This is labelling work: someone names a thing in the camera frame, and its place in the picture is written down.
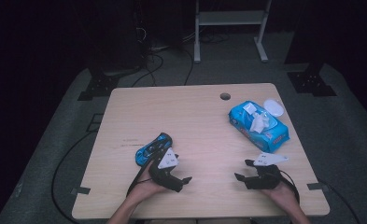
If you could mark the person's right hand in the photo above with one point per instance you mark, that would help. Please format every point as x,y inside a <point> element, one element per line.
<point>282,194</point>

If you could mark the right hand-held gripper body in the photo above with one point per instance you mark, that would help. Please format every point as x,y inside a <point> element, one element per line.
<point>265,179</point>

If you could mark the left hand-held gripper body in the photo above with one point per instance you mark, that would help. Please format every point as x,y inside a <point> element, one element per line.
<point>164,174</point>

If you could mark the blue wet wipe pack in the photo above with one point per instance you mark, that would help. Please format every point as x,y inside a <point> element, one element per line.
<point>270,137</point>

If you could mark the dark tape strip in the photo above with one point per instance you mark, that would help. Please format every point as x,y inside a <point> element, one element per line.
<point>316,186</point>
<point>80,190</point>

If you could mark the white metal stand frame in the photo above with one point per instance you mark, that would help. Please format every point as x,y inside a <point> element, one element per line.
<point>231,17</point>

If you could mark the black stand base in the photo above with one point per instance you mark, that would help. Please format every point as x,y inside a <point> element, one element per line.
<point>312,84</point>
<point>98,88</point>

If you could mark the black floor tape outline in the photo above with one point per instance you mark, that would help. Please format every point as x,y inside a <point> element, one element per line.
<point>97,114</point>

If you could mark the person's left hand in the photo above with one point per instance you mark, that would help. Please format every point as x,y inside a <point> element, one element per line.
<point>147,189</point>

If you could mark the blue and black toy car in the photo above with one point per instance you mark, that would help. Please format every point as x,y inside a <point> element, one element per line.
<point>147,151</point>

